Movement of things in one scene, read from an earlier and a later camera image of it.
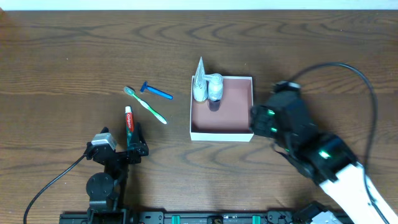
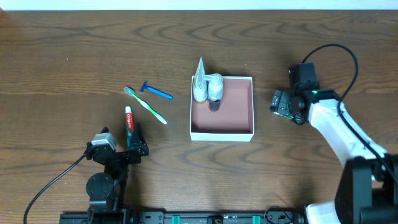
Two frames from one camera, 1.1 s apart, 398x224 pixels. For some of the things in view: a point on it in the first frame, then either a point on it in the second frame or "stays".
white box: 227,119 stays
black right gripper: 259,123 → 280,103
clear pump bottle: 215,88 stays
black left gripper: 121,154 stays
